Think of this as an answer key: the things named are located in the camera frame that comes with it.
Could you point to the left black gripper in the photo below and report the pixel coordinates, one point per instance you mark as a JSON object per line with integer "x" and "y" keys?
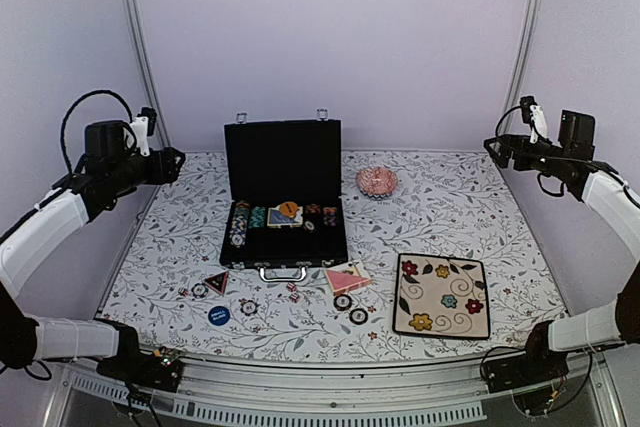
{"x": 165, "y": 169}

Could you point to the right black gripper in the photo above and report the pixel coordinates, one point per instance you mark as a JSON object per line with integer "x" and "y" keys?
{"x": 513, "y": 142}

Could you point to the black poker case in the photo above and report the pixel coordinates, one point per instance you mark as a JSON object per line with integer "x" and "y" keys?
{"x": 271, "y": 162}

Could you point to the black triangular dealer button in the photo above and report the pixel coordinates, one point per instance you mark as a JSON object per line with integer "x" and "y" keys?
{"x": 217, "y": 282}

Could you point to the red playing card deck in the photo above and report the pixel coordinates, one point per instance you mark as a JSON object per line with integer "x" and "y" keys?
{"x": 347, "y": 277}

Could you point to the black 100 chip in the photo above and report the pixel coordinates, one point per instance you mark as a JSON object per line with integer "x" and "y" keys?
{"x": 342, "y": 302}
{"x": 358, "y": 316}

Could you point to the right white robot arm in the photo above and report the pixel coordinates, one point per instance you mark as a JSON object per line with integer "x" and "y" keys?
{"x": 585, "y": 220}

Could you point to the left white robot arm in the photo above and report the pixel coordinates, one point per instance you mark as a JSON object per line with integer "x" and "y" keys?
{"x": 73, "y": 203}

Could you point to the blue white chip stack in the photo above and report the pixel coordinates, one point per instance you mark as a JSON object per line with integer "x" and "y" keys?
{"x": 239, "y": 223}

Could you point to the green chip stack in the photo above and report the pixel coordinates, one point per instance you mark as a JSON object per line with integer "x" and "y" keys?
{"x": 258, "y": 217}

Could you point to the blue playing card deck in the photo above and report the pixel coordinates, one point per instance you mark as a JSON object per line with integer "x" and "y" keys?
{"x": 276, "y": 219}

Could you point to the chip beside dealer button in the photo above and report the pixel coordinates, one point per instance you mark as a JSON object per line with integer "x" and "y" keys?
{"x": 199, "y": 291}

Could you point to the orange big blind button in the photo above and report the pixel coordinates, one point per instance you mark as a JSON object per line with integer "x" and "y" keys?
{"x": 289, "y": 208}

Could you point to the black orange chip stack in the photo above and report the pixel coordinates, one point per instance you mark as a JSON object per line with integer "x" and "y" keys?
{"x": 313, "y": 209}

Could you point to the blue small blind button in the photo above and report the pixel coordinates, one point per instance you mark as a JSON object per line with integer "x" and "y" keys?
{"x": 218, "y": 316}

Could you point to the red patterned bowl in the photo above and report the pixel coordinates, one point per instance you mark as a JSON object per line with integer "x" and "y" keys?
{"x": 377, "y": 182}

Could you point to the chip beside blind button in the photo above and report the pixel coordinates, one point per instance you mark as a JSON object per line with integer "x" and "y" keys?
{"x": 248, "y": 307}

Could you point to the floral square plate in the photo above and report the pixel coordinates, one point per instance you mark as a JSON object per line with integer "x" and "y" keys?
{"x": 440, "y": 297}

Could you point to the purple chip stack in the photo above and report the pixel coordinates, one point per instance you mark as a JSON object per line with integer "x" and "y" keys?
{"x": 330, "y": 216}

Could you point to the right aluminium frame post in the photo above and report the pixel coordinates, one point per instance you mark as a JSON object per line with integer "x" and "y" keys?
{"x": 531, "y": 13}

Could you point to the aluminium frame post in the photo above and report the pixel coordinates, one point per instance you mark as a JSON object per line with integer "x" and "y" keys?
{"x": 134, "y": 22}
{"x": 531, "y": 13}

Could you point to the left aluminium frame post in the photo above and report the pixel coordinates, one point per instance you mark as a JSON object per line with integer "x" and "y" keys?
{"x": 134, "y": 22}

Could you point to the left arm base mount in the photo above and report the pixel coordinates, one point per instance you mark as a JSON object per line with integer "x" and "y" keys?
{"x": 145, "y": 369}

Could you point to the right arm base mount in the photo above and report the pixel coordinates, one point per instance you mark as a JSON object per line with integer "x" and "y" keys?
{"x": 507, "y": 369}

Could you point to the front aluminium rail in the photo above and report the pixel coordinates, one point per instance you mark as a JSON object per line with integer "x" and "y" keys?
{"x": 235, "y": 392}

